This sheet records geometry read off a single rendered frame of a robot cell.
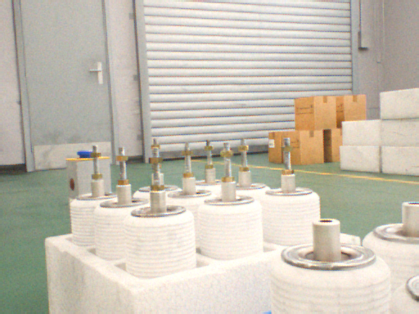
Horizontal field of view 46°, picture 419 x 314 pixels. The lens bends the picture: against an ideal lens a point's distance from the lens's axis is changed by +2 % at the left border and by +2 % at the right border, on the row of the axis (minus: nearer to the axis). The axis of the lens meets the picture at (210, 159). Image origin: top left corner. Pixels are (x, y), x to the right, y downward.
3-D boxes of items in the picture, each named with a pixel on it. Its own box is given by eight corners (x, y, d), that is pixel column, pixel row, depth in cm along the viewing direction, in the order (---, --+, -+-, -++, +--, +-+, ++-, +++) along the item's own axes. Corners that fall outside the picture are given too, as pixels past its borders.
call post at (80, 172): (84, 314, 101) (75, 161, 99) (74, 305, 107) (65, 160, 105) (118, 305, 104) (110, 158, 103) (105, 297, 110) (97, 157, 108)
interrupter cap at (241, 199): (214, 199, 79) (214, 195, 79) (260, 199, 76) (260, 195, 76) (195, 207, 72) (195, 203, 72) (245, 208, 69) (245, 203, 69)
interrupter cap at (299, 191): (256, 195, 82) (256, 190, 82) (293, 190, 85) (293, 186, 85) (283, 199, 75) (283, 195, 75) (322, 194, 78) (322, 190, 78)
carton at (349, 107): (366, 127, 462) (365, 94, 460) (344, 127, 453) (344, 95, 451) (345, 127, 490) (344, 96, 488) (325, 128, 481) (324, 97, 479)
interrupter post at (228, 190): (224, 202, 75) (223, 181, 75) (239, 202, 74) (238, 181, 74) (218, 204, 73) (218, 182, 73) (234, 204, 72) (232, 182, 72)
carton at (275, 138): (294, 159, 499) (293, 130, 497) (308, 160, 477) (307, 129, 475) (268, 162, 487) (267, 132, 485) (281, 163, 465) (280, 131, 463)
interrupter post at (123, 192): (134, 204, 78) (133, 183, 78) (128, 207, 76) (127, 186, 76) (120, 204, 79) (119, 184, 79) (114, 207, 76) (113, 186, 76)
